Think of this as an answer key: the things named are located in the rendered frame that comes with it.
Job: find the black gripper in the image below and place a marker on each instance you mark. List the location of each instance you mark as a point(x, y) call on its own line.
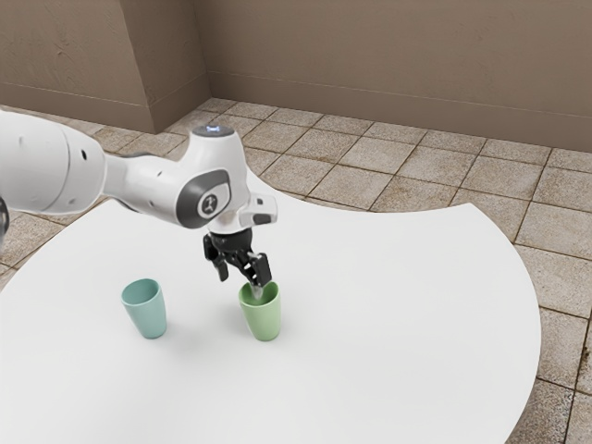
point(230, 244)

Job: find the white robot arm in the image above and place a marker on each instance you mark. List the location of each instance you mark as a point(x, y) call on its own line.
point(139, 180)

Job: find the green cup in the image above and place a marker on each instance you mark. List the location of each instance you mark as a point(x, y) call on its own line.
point(262, 319)

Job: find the teal cup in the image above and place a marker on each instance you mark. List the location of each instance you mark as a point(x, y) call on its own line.
point(147, 310)

